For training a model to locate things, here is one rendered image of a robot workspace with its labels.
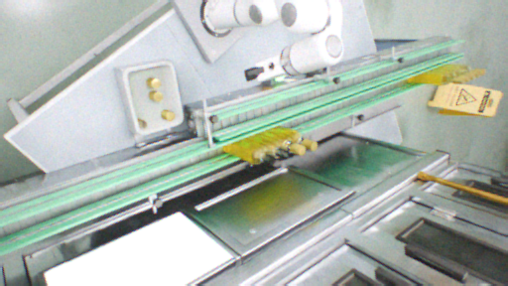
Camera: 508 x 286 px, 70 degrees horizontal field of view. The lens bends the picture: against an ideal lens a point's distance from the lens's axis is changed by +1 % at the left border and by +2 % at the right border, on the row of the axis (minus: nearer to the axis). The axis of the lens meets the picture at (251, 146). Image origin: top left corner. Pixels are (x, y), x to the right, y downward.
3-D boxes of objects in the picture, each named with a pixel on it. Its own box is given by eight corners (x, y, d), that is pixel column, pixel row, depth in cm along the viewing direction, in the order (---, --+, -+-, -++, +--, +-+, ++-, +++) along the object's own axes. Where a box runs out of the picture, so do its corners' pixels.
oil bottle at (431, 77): (407, 82, 203) (459, 87, 181) (408, 71, 201) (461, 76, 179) (413, 79, 206) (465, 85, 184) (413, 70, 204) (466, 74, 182)
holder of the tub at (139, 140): (133, 145, 128) (141, 150, 122) (113, 68, 118) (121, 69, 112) (176, 131, 137) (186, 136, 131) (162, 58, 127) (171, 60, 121)
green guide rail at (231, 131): (207, 136, 130) (219, 141, 124) (207, 134, 130) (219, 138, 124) (450, 54, 223) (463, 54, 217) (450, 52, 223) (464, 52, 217)
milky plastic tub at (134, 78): (129, 132, 126) (138, 137, 119) (112, 68, 117) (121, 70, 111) (174, 118, 135) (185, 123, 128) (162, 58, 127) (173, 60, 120)
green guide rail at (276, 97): (204, 117, 128) (216, 121, 121) (204, 114, 127) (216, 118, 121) (451, 41, 221) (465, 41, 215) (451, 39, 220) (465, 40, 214)
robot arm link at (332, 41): (314, -11, 73) (346, -9, 78) (281, 8, 82) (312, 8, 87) (325, 65, 74) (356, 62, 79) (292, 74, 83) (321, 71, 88)
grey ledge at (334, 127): (257, 155, 160) (273, 162, 152) (255, 137, 157) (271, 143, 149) (384, 103, 211) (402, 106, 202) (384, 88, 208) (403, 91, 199)
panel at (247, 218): (40, 281, 98) (67, 370, 72) (36, 272, 97) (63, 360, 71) (286, 168, 146) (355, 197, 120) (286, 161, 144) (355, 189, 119)
